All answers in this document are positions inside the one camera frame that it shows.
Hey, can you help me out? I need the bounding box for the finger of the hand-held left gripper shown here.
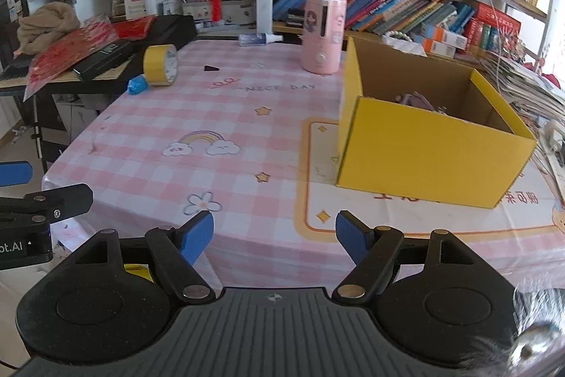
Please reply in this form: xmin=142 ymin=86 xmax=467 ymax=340
xmin=0 ymin=161 xmax=33 ymax=188
xmin=0 ymin=183 xmax=94 ymax=228

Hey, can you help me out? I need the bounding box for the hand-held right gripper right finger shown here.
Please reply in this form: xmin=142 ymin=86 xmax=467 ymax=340
xmin=332 ymin=210 xmax=482 ymax=302

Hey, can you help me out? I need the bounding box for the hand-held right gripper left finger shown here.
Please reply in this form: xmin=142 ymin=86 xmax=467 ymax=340
xmin=73 ymin=209 xmax=216 ymax=302

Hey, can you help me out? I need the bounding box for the yellow cardboard box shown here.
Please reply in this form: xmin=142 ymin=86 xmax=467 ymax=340
xmin=335 ymin=36 xmax=537 ymax=209

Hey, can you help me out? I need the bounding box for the pink checked tablecloth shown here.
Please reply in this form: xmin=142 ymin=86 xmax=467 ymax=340
xmin=42 ymin=39 xmax=565 ymax=290

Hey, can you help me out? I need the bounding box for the red printed paper sheet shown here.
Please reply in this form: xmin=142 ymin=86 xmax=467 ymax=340
xmin=23 ymin=21 xmax=121 ymax=102

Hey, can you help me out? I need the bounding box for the black long box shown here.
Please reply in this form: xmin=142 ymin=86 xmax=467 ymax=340
xmin=73 ymin=40 xmax=134 ymax=82

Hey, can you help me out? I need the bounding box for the beige cloth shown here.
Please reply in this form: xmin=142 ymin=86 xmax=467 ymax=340
xmin=18 ymin=2 xmax=81 ymax=55

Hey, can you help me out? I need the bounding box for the yellow tape roll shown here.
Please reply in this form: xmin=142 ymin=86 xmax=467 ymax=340
xmin=143 ymin=44 xmax=179 ymax=87

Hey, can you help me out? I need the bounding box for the red paper packet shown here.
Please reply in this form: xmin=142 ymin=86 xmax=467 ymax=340
xmin=112 ymin=16 xmax=155 ymax=41

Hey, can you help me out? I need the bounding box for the pink cylindrical humidifier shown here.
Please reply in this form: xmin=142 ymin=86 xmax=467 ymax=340
xmin=301 ymin=0 xmax=346 ymax=74

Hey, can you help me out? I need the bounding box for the white lace basket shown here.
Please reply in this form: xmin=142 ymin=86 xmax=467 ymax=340
xmin=382 ymin=30 xmax=428 ymax=58

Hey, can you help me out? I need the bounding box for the black keyboard bag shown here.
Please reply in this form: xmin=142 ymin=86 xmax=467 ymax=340
xmin=110 ymin=15 xmax=198 ymax=83

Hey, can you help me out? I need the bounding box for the grey fluffy clothing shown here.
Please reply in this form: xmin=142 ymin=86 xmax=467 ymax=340
xmin=468 ymin=284 xmax=565 ymax=377

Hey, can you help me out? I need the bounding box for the white squeeze tube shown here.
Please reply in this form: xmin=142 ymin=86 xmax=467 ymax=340
xmin=238 ymin=33 xmax=284 ymax=47

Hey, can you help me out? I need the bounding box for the orange white small box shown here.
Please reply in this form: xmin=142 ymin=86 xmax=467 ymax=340
xmin=421 ymin=39 xmax=456 ymax=59
xmin=421 ymin=24 xmax=469 ymax=49

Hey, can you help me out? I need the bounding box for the white card red label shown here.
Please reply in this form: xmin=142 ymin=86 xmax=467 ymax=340
xmin=124 ymin=0 xmax=148 ymax=19

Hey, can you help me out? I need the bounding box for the white pen holder box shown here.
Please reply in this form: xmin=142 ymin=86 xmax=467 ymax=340
xmin=182 ymin=0 xmax=257 ymax=25

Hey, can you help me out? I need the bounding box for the white power adapter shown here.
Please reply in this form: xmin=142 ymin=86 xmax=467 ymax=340
xmin=544 ymin=118 xmax=565 ymax=158

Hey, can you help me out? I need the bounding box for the stack of newspapers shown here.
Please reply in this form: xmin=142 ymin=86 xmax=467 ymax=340
xmin=479 ymin=50 xmax=565 ymax=122

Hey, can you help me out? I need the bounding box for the row of colourful books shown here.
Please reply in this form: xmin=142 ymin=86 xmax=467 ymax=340
xmin=273 ymin=0 xmax=476 ymax=39

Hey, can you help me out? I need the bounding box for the red boxed book set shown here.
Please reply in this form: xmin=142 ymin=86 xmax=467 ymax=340
xmin=463 ymin=3 xmax=522 ymax=56

